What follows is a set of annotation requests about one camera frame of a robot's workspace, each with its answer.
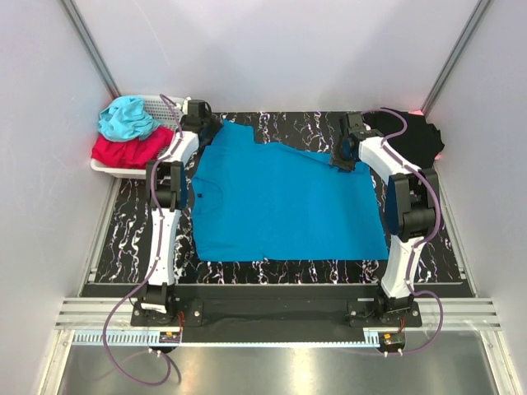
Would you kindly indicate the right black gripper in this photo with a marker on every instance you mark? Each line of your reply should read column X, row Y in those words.
column 337, row 161

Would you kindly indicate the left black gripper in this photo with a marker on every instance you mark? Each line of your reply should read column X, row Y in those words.
column 215, row 127

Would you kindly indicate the blue t-shirt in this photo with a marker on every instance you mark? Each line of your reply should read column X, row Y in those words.
column 257, row 201

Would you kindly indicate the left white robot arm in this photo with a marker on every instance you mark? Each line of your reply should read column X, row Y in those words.
column 167, row 196

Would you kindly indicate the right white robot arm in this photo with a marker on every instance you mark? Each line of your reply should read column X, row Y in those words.
column 412, row 215

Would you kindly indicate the white plastic basket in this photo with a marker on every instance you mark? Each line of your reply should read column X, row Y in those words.
column 160, row 112

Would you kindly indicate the red t-shirt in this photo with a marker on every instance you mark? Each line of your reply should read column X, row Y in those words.
column 133, row 154

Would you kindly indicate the pink folded cloth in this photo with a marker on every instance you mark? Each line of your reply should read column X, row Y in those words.
column 416, row 111

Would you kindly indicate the light turquoise t-shirt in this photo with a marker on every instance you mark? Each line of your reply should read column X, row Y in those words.
column 126, row 119

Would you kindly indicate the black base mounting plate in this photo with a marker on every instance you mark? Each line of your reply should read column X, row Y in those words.
column 238, row 331

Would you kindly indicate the left aluminium corner post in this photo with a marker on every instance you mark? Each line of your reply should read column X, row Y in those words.
column 88, row 42

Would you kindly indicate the aluminium corner post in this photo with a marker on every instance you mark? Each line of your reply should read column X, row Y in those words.
column 88, row 42
column 470, row 27

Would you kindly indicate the right aluminium corner post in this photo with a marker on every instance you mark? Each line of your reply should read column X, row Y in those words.
column 470, row 27

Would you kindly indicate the aluminium frame rail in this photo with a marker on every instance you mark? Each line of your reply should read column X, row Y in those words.
column 456, row 313

